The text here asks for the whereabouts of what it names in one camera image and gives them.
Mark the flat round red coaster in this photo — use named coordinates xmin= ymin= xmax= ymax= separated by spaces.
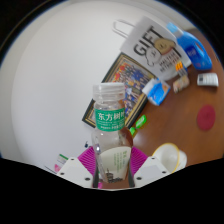
xmin=195 ymin=103 xmax=217 ymax=132

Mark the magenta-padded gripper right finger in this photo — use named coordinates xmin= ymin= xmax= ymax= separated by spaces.
xmin=127 ymin=146 xmax=169 ymax=189

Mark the white mug with yellow handle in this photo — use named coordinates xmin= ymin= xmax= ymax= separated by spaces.
xmin=151 ymin=142 xmax=189 ymax=174

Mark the white paper gift bag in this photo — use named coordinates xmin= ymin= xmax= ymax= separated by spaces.
xmin=112 ymin=15 xmax=193 ymax=81

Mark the small snack packet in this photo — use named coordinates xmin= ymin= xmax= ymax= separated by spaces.
xmin=172 ymin=74 xmax=191 ymax=94

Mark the clear green-labelled drink bottle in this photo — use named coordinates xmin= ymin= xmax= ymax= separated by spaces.
xmin=90 ymin=82 xmax=135 ymax=190

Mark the white remote control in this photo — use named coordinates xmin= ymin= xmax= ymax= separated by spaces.
xmin=196 ymin=72 xmax=220 ymax=88

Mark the tall white and green box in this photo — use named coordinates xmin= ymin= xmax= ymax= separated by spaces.
xmin=44 ymin=153 xmax=70 ymax=175

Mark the colourful puzzle cube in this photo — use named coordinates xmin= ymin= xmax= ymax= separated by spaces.
xmin=175 ymin=60 xmax=189 ymax=77

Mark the blue detergent bottle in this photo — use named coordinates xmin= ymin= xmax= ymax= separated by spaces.
xmin=166 ymin=22 xmax=214 ymax=71

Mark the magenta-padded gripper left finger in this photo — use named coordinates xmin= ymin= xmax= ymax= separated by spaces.
xmin=56 ymin=146 xmax=97 ymax=189

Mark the framed group photo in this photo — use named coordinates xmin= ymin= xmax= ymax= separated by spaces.
xmin=81 ymin=51 xmax=158 ymax=130

